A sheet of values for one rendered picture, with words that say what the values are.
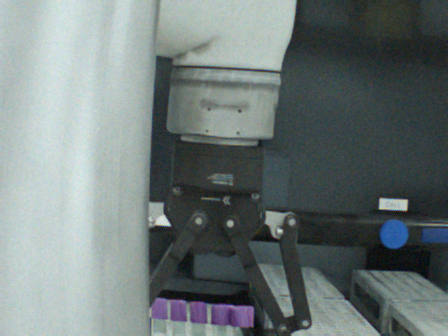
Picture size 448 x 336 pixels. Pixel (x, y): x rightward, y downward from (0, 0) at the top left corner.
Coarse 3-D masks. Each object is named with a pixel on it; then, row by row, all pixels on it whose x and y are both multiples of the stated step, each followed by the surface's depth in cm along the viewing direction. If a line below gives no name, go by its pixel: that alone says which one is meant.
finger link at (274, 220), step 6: (270, 216) 106; (276, 216) 106; (282, 216) 106; (270, 222) 106; (276, 222) 106; (282, 222) 106; (270, 228) 106; (276, 228) 106; (276, 234) 106; (282, 234) 105
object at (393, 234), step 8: (384, 224) 134; (392, 224) 134; (400, 224) 134; (384, 232) 134; (392, 232) 134; (400, 232) 134; (408, 232) 134; (384, 240) 134; (392, 240) 134; (400, 240) 134; (392, 248) 134
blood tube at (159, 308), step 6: (156, 300) 114; (162, 300) 114; (156, 306) 114; (162, 306) 114; (156, 312) 114; (162, 312) 114; (156, 318) 114; (162, 318) 114; (156, 324) 114; (162, 324) 114; (156, 330) 114; (162, 330) 114
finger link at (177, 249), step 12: (192, 216) 104; (192, 228) 104; (180, 240) 104; (192, 240) 104; (168, 252) 105; (180, 252) 104; (168, 264) 105; (156, 276) 104; (168, 276) 105; (156, 288) 105
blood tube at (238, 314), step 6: (234, 312) 115; (240, 312) 115; (246, 312) 115; (234, 318) 115; (240, 318) 115; (246, 318) 115; (234, 324) 115; (240, 324) 115; (246, 324) 115; (234, 330) 115; (240, 330) 115; (246, 330) 115
